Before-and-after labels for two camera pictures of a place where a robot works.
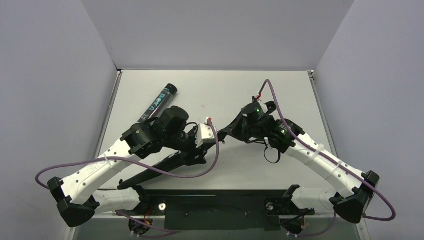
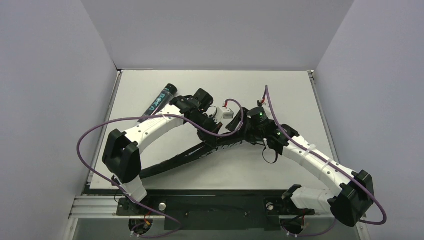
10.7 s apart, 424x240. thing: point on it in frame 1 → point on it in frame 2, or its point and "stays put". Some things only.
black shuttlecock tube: [164, 99] stays put
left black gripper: [194, 149] → [209, 135]
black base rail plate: [219, 209] stays put
